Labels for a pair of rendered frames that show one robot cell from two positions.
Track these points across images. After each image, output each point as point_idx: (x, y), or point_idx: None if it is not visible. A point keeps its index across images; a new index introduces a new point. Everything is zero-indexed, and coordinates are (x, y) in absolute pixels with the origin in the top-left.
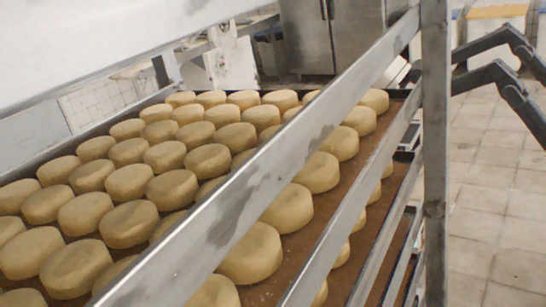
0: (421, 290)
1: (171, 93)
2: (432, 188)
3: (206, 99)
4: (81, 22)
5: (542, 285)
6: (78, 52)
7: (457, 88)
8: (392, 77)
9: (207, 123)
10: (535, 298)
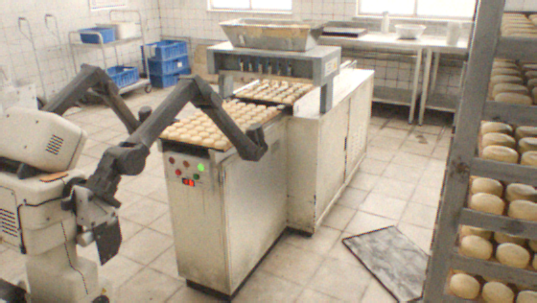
0: (446, 167)
1: (500, 46)
2: None
3: (534, 30)
4: None
5: (167, 287)
6: None
7: (178, 107)
8: (80, 130)
9: None
10: (179, 295)
